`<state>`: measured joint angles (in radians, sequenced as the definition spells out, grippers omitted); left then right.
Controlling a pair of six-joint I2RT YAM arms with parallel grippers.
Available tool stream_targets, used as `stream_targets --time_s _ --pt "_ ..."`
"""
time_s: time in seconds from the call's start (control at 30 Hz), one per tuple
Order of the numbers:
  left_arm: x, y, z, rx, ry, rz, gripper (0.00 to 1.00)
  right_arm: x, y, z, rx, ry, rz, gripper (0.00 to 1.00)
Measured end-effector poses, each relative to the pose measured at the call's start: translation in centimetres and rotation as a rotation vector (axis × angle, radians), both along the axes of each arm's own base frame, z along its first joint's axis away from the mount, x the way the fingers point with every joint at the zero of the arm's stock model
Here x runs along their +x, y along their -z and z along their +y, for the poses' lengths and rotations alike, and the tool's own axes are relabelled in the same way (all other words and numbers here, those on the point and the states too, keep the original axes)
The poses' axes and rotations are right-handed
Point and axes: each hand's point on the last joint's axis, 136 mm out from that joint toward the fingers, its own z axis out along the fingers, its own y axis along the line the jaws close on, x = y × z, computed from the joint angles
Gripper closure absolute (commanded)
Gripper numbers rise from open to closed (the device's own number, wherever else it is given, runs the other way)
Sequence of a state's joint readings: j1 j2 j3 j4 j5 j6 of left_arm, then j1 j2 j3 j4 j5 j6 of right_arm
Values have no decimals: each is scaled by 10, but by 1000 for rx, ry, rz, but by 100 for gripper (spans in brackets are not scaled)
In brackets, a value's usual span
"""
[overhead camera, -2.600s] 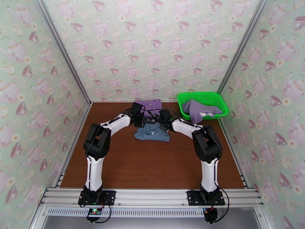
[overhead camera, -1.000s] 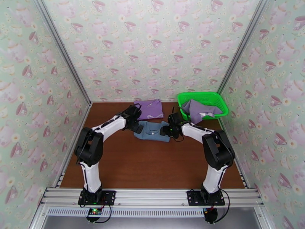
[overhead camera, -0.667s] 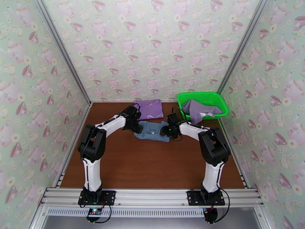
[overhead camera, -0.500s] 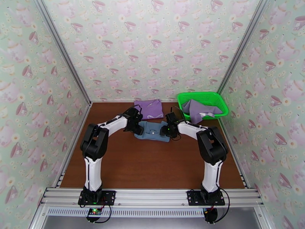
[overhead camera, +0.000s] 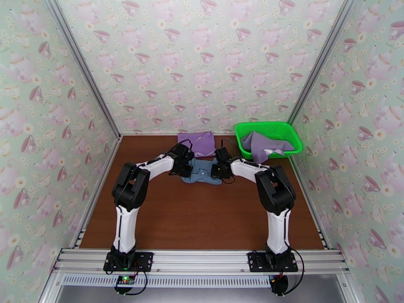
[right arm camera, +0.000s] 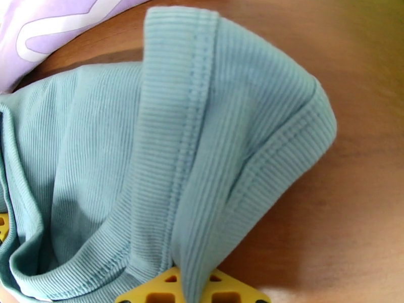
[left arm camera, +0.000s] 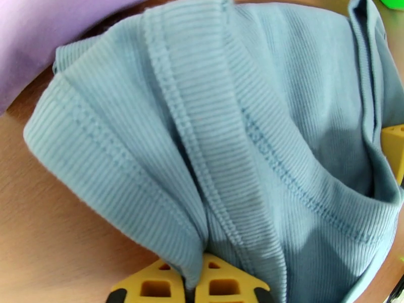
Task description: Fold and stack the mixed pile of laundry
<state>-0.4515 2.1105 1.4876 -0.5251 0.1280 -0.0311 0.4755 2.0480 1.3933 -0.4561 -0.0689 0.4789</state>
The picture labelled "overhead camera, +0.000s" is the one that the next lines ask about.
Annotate blue-grey shirt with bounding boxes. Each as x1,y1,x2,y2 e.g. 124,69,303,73
180,158,223,187

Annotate purple shirt with white print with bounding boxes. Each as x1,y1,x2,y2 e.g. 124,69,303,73
177,131,217,158

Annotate lavender grey garment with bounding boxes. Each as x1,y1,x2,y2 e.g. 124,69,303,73
240,131,297,164

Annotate green plastic laundry basket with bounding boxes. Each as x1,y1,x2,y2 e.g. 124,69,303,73
235,121,304,161

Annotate aluminium table side rail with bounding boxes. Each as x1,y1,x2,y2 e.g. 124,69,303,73
71,136,124,249
290,157,330,250

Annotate aluminium mounting rail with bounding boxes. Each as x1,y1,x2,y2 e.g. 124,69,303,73
52,247,351,275

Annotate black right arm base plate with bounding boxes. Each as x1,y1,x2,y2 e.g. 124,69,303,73
247,250,299,273

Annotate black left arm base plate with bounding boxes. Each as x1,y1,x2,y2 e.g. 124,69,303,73
103,251,154,272

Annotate perforated metal cable tray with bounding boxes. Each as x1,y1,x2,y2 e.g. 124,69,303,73
60,273,275,288

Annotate black left base cable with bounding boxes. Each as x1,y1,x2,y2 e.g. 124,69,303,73
126,270,148,296

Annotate black base cable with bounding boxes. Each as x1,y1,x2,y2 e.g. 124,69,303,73
126,270,148,296
282,248,308,295

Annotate black right base cable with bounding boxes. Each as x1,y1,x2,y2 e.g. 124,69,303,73
282,248,308,295

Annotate aluminium corner post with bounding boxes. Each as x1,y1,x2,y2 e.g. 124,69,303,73
41,0,123,139
286,0,362,127

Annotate aluminium frame leg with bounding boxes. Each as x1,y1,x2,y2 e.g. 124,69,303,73
37,273,65,303
336,273,364,303

